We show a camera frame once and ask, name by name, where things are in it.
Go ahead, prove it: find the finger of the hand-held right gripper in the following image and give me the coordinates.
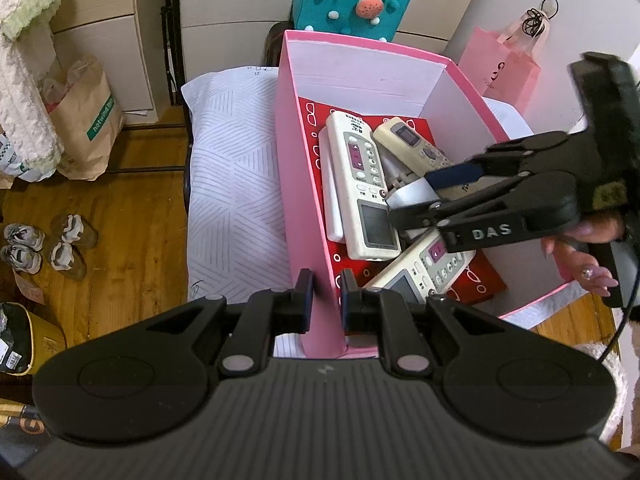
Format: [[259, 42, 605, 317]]
[[387, 170, 583, 255], [424, 130, 573, 196]]

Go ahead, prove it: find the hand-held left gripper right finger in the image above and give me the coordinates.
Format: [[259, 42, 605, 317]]
[[340, 270, 516, 378]]

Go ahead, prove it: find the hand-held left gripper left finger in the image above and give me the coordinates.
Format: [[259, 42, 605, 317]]
[[125, 268, 317, 378]]

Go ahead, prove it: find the small cream remote control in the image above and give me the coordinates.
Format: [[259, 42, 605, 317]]
[[374, 116, 456, 173]]

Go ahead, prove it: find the cream remote with pink display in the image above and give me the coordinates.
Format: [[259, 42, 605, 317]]
[[362, 230, 478, 311], [326, 110, 402, 262]]

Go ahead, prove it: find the pink cardboard box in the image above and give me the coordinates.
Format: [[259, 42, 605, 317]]
[[274, 29, 576, 360]]

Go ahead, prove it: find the plain white remote control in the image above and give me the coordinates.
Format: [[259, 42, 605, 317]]
[[386, 179, 437, 211]]

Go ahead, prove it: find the white remote with black logo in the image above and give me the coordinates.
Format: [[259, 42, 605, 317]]
[[318, 127, 347, 242]]

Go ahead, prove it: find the person's right hand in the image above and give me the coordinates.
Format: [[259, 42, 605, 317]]
[[541, 212, 628, 297]]

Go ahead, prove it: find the red printed cloth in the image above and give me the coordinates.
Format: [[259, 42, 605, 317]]
[[297, 99, 508, 306]]

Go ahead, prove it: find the pink paper gift bag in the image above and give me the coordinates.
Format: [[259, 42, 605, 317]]
[[457, 26, 542, 113]]

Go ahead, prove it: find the white refrigerator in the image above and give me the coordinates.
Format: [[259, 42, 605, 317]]
[[447, 0, 640, 133]]

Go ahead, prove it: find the white patterned quilted cover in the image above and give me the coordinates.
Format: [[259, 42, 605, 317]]
[[181, 64, 537, 358]]

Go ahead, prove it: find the white fluffy cushion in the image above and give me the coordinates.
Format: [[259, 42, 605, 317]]
[[574, 341, 630, 443]]

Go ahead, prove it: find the teal felt tote bag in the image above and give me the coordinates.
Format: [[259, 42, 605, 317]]
[[291, 0, 412, 43]]

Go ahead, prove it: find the brown shoe with white stuffing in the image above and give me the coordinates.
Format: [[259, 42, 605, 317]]
[[48, 242, 87, 281], [50, 214, 98, 248]]

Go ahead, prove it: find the dark stool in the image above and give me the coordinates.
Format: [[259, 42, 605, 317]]
[[264, 22, 287, 67]]

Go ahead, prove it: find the yellow bin with black bag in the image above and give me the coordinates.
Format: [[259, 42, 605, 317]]
[[0, 302, 67, 376]]

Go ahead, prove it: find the brown paper bag green label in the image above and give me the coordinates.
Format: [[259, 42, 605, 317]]
[[48, 57, 126, 182]]

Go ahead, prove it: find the pink paper slip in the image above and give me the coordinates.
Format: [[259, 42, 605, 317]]
[[14, 270, 43, 303]]

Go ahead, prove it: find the light wooden wardrobe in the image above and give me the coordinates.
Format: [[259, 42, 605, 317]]
[[177, 0, 493, 81]]

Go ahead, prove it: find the grey white sneaker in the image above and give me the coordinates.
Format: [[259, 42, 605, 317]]
[[4, 224, 45, 251], [0, 245, 43, 275]]

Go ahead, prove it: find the yellow and black package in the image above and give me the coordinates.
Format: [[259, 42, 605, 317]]
[[0, 399, 48, 456]]

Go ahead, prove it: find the light wooden side cabinet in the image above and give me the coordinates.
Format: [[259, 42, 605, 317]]
[[50, 0, 176, 113]]

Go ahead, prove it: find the clear plastic bottle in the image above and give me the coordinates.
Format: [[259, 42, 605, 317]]
[[42, 77, 68, 111], [67, 62, 93, 86]]

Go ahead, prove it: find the white checkered plastic bag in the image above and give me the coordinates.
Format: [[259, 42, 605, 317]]
[[0, 132, 23, 176]]

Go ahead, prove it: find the black knotted cord charm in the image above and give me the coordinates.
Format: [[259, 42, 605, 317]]
[[522, 8, 544, 37]]

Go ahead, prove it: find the black cable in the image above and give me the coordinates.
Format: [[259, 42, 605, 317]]
[[597, 267, 640, 361]]

